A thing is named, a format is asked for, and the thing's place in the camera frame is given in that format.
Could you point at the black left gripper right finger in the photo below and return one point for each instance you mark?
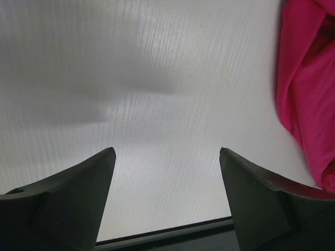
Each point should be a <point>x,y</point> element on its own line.
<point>272,212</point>

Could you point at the pink t shirt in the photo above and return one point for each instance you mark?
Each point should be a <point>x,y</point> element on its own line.
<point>305,84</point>

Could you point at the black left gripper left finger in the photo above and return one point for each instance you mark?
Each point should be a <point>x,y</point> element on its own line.
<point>61,212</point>

